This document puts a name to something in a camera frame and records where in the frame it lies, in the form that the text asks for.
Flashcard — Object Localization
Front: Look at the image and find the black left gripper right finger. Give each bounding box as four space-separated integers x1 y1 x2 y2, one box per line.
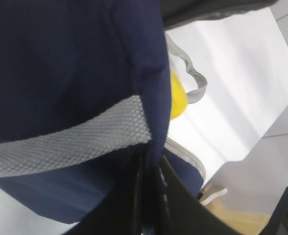
155 156 234 235

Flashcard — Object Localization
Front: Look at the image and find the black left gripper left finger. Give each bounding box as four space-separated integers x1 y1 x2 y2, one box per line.
67 149 156 235

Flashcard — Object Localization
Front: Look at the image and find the yellow orange fruit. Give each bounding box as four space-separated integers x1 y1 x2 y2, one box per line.
170 70 188 120

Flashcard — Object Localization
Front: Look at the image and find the navy blue lunch bag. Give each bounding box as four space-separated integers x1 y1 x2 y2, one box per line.
0 0 217 224

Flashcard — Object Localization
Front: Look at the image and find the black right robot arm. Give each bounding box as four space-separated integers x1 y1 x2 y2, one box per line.
159 0 277 29

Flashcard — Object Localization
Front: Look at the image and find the grey sneaker shoe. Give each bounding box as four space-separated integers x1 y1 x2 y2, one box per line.
199 186 228 206

